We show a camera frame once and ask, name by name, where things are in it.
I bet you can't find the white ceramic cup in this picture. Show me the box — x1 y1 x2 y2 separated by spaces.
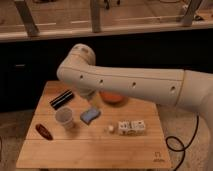
55 107 74 130

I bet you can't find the black cable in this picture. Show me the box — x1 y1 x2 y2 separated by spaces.
165 114 200 171

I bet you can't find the wooden table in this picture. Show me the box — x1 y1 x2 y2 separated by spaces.
16 81 171 169

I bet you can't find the small white ball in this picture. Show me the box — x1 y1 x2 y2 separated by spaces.
107 125 114 133

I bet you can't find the orange bowl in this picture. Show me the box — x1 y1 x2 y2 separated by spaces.
100 92 125 104

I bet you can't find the left metal frame post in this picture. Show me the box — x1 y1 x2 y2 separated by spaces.
14 0 39 37

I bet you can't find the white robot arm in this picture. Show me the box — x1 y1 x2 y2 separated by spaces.
57 44 213 171

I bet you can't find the white printed box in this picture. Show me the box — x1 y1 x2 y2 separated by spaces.
118 120 146 135

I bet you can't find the blue sponge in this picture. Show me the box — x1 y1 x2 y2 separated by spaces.
80 107 101 125

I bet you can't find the black striped rectangular case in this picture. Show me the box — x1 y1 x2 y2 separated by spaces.
50 90 75 110

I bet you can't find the middle metal frame post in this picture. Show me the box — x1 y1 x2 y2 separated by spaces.
90 0 101 33

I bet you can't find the metal frame post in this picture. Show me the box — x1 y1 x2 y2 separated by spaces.
14 0 39 37
90 0 101 33
181 0 202 27

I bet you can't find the right metal frame post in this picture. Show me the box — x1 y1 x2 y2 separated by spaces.
181 0 202 27

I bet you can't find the dark red oval object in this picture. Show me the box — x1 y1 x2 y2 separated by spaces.
35 124 53 140

